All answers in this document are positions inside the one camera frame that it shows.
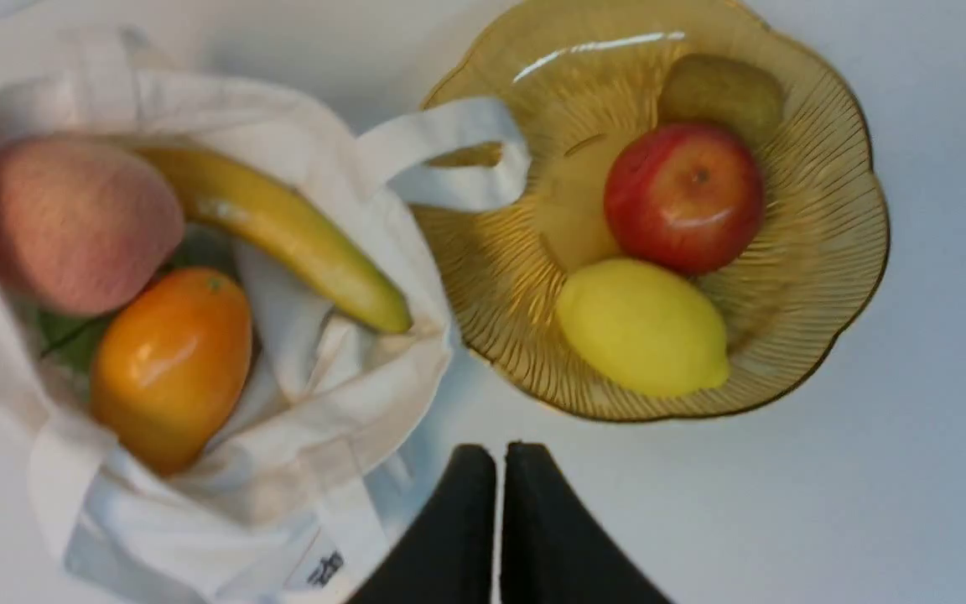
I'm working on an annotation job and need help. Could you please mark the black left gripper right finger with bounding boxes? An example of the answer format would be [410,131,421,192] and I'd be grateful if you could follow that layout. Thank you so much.
[500,442,668,603]

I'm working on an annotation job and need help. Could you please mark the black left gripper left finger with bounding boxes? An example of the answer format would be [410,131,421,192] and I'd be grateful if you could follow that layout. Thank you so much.
[349,445,497,603]

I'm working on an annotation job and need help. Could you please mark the red apple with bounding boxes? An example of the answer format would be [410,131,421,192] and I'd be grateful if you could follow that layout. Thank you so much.
[603,122,766,276]

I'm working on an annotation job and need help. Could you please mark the white cloth tote bag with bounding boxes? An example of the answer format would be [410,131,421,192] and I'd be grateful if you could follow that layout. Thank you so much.
[0,30,532,603]

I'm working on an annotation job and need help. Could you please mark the orange mango fruit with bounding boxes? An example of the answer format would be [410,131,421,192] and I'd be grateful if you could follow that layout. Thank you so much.
[91,267,253,476]

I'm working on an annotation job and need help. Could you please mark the amber glass fruit plate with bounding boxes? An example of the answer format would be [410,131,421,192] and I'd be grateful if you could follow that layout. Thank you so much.
[413,1,890,422]

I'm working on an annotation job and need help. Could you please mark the yellow lemon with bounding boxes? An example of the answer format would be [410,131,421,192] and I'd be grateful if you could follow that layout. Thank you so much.
[555,258,730,398]

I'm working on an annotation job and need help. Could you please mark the yellow banana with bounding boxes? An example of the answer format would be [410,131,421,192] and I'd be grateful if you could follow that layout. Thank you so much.
[134,145,413,334]

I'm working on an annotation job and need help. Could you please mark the brown kiwi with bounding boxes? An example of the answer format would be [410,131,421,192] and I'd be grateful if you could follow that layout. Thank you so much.
[657,54,786,148]

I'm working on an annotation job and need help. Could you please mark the pink peach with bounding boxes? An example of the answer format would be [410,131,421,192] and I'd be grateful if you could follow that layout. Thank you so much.
[0,135,185,315]

